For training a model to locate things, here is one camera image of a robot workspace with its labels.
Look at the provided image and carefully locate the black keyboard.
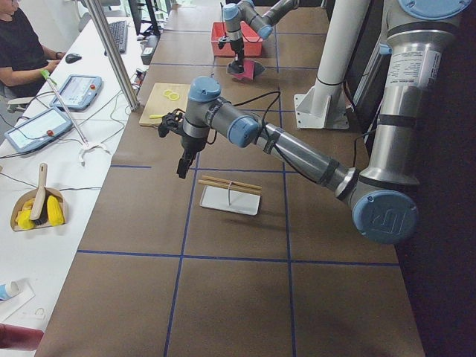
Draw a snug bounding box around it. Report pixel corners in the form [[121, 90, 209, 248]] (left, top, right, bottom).
[[109, 20, 128, 54]]

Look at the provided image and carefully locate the seated person black shirt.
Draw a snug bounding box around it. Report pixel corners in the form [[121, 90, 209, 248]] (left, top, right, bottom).
[[1, 1, 65, 97]]

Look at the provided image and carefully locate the grey and pink cloth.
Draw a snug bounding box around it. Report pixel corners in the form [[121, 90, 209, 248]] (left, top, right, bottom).
[[226, 59, 266, 80]]

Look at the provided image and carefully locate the wooden rod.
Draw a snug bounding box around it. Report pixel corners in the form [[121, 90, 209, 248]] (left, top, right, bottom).
[[199, 176, 262, 190], [198, 180, 262, 195]]

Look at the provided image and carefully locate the white paper sheet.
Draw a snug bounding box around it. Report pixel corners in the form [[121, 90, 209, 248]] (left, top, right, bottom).
[[1, 279, 35, 322]]

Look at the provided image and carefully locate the white rectangular tray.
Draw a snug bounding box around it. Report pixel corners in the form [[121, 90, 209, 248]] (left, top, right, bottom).
[[200, 186, 261, 216]]

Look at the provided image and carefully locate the wooden rod outer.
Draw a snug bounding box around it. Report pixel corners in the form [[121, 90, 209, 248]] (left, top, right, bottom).
[[198, 180, 262, 195]]

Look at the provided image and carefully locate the wooden rod inner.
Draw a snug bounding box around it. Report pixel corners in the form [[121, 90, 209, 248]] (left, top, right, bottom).
[[199, 176, 262, 190]]

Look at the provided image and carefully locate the black computer mouse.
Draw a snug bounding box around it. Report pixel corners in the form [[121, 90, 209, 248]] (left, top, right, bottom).
[[65, 54, 82, 64]]

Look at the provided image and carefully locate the aluminium frame post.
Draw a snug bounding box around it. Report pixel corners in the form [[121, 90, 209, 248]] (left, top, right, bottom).
[[85, 0, 140, 112]]

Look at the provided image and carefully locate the blue white tube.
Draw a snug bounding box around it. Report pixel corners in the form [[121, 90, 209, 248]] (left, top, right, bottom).
[[0, 281, 20, 302]]

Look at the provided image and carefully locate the lower teach pendant tablet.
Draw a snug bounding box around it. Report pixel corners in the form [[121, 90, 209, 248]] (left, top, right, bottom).
[[4, 108, 73, 153]]

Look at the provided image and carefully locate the lemon slice lower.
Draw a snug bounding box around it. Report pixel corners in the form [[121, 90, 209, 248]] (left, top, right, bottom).
[[167, 92, 180, 101]]

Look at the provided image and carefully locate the teach pendant tablet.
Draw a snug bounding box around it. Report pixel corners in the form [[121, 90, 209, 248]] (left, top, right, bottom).
[[59, 74, 103, 112], [4, 108, 73, 153]]

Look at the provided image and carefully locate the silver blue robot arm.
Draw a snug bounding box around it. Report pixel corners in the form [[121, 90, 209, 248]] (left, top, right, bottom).
[[219, 0, 300, 80], [171, 1, 472, 244]]

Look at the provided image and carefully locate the bamboo cutting board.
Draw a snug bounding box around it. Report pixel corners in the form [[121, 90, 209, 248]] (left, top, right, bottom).
[[139, 83, 190, 126]]

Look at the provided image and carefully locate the dustpan with brush and corn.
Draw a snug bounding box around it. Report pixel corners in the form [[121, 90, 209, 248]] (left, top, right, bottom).
[[10, 163, 67, 231]]

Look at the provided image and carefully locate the reacher grabber stick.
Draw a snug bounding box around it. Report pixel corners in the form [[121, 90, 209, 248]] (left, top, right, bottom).
[[40, 69, 110, 166]]

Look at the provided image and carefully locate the pink plastic bin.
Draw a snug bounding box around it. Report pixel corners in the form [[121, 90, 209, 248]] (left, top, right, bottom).
[[210, 22, 263, 57]]

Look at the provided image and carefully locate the upper teach pendant tablet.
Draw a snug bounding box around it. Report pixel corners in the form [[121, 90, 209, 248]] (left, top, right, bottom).
[[59, 74, 103, 112]]

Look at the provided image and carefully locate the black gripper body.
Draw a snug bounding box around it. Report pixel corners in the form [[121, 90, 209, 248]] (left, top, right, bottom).
[[229, 37, 244, 55], [180, 134, 207, 162]]

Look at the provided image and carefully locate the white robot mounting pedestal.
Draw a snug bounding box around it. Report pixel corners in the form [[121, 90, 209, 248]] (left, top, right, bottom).
[[294, 0, 370, 129]]

